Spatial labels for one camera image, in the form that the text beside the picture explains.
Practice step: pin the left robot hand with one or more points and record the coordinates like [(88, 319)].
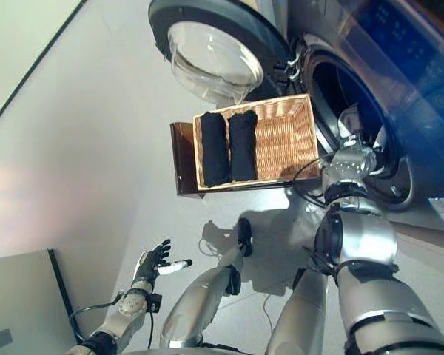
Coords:
[(148, 270)]

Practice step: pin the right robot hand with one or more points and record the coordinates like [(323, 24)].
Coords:
[(349, 127)]

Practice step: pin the black garment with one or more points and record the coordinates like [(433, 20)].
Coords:
[(243, 148), (214, 148)]

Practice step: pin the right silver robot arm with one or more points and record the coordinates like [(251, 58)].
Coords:
[(366, 259)]

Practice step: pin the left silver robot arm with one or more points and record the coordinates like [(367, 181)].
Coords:
[(129, 310)]

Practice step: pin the grey front-load washing machine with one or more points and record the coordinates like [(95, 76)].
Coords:
[(422, 92)]

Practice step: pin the round glass washing machine door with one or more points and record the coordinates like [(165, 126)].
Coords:
[(214, 59)]

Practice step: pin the left silver robot leg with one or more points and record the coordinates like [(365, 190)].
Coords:
[(200, 296)]

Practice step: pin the rectangular wicker basket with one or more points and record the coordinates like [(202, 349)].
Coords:
[(285, 148)]

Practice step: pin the grey robot torso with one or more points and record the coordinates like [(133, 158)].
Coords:
[(207, 350)]

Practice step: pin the brown wooden stool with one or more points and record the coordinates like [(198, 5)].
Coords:
[(183, 159)]

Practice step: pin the grey board with dark edge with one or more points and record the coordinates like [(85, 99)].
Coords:
[(18, 296)]

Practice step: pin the white cabinet side panel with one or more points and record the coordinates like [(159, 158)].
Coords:
[(425, 240)]

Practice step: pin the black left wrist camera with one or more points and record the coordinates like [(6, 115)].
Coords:
[(155, 303)]

